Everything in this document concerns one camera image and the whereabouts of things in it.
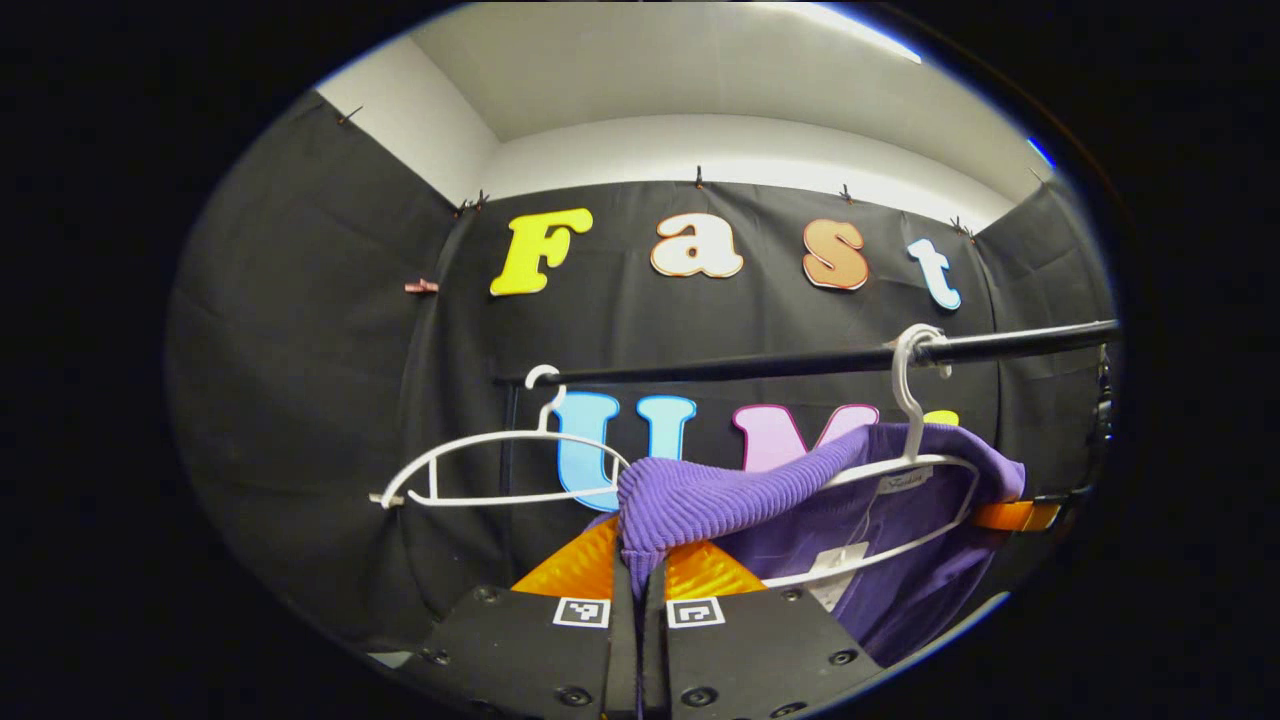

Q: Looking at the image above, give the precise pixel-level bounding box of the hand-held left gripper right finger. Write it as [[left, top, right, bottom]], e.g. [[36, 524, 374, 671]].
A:
[[640, 540, 886, 720]]

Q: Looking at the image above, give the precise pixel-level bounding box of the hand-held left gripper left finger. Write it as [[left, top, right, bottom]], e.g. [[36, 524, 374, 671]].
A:
[[395, 515, 641, 720]]

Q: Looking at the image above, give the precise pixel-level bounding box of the purple corduroy jacket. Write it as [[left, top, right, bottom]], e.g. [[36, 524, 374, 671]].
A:
[[585, 422, 1028, 669]]

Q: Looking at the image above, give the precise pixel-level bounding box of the white plastic hanger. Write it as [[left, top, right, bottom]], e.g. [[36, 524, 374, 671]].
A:
[[762, 323, 983, 591], [380, 365, 633, 509]]

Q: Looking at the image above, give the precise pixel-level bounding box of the black clothes rack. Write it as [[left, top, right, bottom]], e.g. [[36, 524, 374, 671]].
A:
[[495, 320, 1121, 591]]

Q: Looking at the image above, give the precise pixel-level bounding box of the black backdrop cloth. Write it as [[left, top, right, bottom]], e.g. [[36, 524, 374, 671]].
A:
[[165, 90, 1116, 651]]

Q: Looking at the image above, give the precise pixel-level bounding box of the row of black cloth clips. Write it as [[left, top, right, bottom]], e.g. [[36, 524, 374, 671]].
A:
[[335, 105, 1046, 241]]

